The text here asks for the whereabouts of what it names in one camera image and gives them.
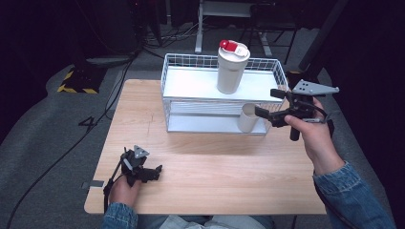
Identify long black floor cable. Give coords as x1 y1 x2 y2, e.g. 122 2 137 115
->
5 53 138 229

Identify black slanted post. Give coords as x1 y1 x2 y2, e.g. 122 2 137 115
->
297 0 350 74

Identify person's right hand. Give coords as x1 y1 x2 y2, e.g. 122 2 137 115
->
284 96 346 177

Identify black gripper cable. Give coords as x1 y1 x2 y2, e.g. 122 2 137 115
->
309 101 354 229
102 156 126 215

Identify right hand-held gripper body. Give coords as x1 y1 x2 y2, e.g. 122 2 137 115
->
285 79 340 142

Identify person's left hand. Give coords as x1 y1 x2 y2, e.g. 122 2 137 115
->
108 177 143 208

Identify grey flat stand base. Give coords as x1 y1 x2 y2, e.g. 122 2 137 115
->
85 54 137 67

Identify grey tape strip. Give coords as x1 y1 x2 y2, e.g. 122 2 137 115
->
81 179 105 191

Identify white metal desk frame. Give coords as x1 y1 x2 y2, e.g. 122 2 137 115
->
194 0 273 58

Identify black chair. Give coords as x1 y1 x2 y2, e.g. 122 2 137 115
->
238 2 301 65

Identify tangle of floor cables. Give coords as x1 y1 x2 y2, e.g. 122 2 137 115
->
139 21 206 53

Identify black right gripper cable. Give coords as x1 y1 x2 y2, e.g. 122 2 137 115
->
309 101 354 229

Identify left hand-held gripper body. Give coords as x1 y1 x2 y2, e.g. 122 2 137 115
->
119 144 151 187

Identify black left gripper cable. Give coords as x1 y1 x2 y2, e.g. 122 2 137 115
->
102 156 126 215

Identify white cup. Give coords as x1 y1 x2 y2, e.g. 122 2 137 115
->
237 102 261 134

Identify person's legs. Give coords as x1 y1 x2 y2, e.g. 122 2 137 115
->
137 215 275 229

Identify black yellow striped base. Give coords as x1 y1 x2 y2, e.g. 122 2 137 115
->
56 65 108 95

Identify white wire shelf rack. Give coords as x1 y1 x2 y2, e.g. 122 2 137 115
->
160 52 290 136

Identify white tumbler with red lid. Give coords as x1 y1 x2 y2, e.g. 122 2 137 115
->
217 39 251 95

